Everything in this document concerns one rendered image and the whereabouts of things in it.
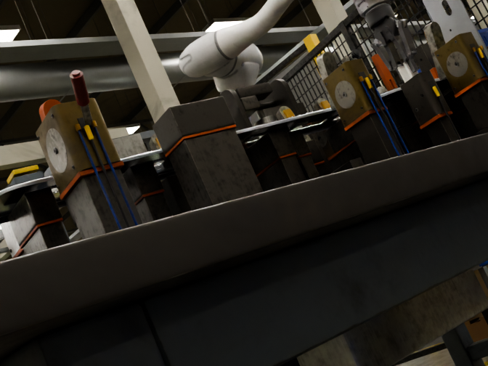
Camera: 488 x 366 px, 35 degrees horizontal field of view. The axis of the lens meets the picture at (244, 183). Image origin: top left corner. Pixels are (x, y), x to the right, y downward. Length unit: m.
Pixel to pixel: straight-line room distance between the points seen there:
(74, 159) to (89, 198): 0.07
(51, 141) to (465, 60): 1.01
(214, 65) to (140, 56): 8.05
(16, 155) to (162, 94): 2.53
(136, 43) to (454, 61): 8.79
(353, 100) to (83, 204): 0.66
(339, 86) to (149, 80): 8.73
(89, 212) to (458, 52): 1.01
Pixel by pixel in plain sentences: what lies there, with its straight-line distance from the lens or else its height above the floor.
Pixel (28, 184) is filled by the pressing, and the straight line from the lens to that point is 1.34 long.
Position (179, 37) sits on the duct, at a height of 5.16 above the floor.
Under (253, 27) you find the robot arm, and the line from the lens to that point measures 2.30.
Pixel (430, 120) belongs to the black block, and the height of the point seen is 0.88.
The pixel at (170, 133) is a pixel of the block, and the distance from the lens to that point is 1.37.
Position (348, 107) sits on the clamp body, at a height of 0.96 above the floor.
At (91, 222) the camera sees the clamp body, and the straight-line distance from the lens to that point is 1.23.
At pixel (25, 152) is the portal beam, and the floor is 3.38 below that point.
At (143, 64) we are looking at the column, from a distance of 10.40.
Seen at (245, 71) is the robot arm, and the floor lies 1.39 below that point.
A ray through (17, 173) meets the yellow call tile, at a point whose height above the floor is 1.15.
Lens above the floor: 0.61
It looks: 11 degrees up
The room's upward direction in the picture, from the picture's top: 24 degrees counter-clockwise
